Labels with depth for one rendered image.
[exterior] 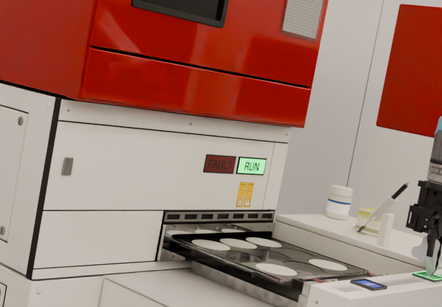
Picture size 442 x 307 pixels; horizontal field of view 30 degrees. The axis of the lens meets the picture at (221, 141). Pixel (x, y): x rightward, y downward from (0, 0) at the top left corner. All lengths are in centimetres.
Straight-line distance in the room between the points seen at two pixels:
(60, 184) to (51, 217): 7
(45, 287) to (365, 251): 84
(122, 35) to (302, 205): 341
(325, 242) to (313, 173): 284
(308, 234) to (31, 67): 91
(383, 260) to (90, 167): 81
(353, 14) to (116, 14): 351
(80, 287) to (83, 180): 25
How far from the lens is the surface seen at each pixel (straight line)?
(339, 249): 227
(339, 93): 518
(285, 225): 237
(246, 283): 202
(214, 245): 212
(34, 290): 187
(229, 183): 221
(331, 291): 162
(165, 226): 205
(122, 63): 181
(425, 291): 186
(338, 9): 506
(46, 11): 188
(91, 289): 197
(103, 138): 187
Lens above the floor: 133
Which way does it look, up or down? 5 degrees down
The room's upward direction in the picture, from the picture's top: 10 degrees clockwise
